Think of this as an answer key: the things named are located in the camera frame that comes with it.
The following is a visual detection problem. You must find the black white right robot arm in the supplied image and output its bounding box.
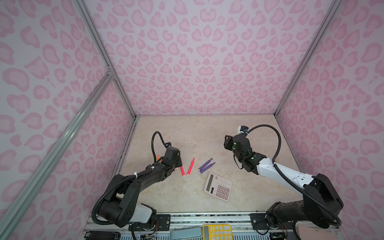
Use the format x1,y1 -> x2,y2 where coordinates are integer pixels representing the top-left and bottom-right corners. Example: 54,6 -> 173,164
224,134 -> 344,229

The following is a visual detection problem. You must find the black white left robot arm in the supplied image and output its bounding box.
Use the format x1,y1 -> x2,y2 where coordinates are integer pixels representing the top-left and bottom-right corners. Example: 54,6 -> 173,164
91,147 -> 183,229

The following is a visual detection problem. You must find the purple highlighter pen upper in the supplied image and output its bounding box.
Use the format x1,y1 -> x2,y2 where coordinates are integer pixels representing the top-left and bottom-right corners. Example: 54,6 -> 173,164
198,158 -> 213,172

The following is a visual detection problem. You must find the purple highlighter pen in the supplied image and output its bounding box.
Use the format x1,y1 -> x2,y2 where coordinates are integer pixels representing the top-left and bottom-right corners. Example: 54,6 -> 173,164
198,158 -> 213,172
200,163 -> 215,174

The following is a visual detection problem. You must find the purple highlighter pen lower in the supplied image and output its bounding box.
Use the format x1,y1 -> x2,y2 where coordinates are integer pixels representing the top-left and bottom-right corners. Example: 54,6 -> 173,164
200,163 -> 215,174

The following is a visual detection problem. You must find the pink white calculator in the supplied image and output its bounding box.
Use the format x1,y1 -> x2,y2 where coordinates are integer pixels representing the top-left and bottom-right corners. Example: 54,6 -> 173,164
204,172 -> 233,202

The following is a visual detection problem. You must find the grey blue case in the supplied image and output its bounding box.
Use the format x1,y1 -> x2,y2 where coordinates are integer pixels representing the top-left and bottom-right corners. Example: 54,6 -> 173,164
170,227 -> 203,240

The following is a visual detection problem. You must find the yellow calculator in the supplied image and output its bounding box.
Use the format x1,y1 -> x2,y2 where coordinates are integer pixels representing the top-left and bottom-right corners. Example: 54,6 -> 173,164
202,224 -> 234,240

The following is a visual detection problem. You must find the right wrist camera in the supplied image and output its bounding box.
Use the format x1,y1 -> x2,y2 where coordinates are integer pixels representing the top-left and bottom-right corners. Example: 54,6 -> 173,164
238,126 -> 249,136

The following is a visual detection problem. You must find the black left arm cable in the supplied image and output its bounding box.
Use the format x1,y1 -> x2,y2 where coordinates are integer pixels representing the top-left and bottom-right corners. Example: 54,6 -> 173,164
91,131 -> 169,226

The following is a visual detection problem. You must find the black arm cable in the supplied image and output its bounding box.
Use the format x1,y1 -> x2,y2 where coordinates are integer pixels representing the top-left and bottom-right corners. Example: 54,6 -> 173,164
245,124 -> 343,227
91,131 -> 169,226

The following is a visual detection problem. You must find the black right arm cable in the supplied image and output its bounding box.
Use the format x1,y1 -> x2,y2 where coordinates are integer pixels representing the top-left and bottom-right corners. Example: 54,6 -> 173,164
245,124 -> 343,227

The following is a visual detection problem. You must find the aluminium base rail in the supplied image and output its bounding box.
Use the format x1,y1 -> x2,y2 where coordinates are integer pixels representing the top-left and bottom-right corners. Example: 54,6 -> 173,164
80,212 -> 344,240

